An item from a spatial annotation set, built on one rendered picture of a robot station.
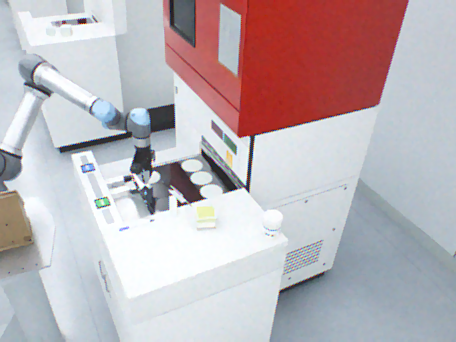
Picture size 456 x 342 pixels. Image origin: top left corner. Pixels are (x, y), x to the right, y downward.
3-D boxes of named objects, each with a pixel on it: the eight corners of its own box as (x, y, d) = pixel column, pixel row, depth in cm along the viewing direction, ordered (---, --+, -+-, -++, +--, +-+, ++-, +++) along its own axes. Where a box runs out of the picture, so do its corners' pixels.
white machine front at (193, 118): (179, 126, 248) (177, 61, 224) (247, 211, 192) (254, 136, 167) (174, 127, 247) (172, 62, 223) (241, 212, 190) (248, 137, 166)
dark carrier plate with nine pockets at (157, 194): (198, 156, 211) (198, 155, 211) (230, 197, 188) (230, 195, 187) (132, 173, 198) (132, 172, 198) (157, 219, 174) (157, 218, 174)
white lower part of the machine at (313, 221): (263, 200, 324) (275, 105, 275) (330, 277, 267) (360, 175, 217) (178, 227, 297) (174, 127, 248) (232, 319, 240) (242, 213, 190)
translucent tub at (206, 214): (213, 217, 166) (214, 204, 162) (216, 230, 160) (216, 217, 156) (194, 218, 165) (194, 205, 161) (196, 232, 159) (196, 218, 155)
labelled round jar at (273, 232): (273, 225, 164) (276, 206, 158) (283, 236, 159) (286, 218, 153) (257, 230, 161) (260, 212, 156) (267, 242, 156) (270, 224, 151)
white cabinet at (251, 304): (189, 246, 284) (188, 144, 234) (264, 370, 216) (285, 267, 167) (94, 278, 259) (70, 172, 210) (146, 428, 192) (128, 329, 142)
